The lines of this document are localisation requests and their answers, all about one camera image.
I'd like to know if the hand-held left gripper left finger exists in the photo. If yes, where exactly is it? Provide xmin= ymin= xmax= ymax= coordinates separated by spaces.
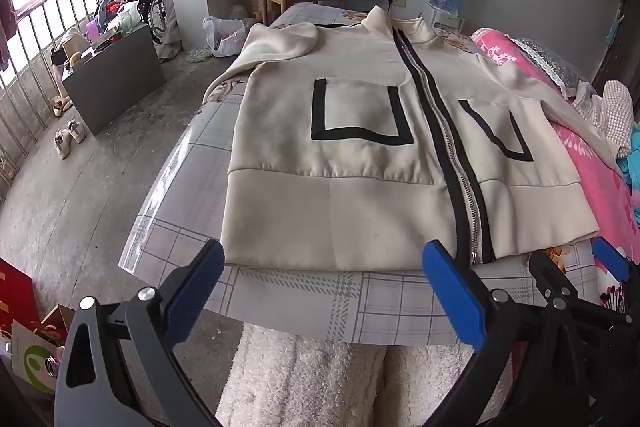
xmin=54 ymin=239 xmax=226 ymax=427

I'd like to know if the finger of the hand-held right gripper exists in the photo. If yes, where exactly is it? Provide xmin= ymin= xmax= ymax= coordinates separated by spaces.
xmin=592 ymin=237 xmax=633 ymax=283
xmin=529 ymin=251 xmax=636 ymax=333

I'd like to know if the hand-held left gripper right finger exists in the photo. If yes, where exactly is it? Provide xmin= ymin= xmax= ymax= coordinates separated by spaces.
xmin=422 ymin=241 xmax=586 ymax=427

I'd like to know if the cream zip jacket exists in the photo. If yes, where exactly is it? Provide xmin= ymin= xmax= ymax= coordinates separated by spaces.
xmin=202 ymin=4 xmax=621 ymax=273

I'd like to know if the blue cloth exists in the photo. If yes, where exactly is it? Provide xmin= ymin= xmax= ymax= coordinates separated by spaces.
xmin=617 ymin=152 xmax=640 ymax=228

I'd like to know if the pink floral blanket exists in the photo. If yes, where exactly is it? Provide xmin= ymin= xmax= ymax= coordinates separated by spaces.
xmin=472 ymin=27 xmax=640 ymax=268

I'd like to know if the white fluffy robe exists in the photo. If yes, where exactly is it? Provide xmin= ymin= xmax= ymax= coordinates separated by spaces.
xmin=215 ymin=322 xmax=506 ymax=427

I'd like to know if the checkered cloth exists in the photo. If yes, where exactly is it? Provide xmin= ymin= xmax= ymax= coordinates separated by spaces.
xmin=575 ymin=79 xmax=636 ymax=158

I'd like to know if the white and green paper bag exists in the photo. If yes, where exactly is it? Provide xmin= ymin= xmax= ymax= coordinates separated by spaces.
xmin=10 ymin=319 xmax=63 ymax=395

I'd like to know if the red box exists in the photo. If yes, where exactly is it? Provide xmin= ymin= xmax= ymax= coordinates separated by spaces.
xmin=0 ymin=257 xmax=41 ymax=338

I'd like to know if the lace trimmed pillow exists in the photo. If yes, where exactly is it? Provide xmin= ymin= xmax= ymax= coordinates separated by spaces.
xmin=510 ymin=38 xmax=588 ymax=98

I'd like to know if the grey cabinet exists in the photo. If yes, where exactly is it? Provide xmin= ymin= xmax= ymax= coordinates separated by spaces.
xmin=61 ymin=24 xmax=167 ymax=136

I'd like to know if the white plastic bag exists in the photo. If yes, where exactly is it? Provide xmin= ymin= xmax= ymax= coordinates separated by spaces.
xmin=202 ymin=16 xmax=253 ymax=58

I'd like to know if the white water dispenser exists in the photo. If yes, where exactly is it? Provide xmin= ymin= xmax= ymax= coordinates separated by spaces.
xmin=420 ymin=4 xmax=468 ymax=32

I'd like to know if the wheelchair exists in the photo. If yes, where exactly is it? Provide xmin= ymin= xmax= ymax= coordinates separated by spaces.
xmin=135 ymin=0 xmax=166 ymax=45

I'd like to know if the metal window railing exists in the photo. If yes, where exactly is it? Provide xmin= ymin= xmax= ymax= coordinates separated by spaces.
xmin=0 ymin=0 xmax=126 ymax=188

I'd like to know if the dark hanging garment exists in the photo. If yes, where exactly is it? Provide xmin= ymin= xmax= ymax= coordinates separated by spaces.
xmin=0 ymin=0 xmax=18 ymax=70

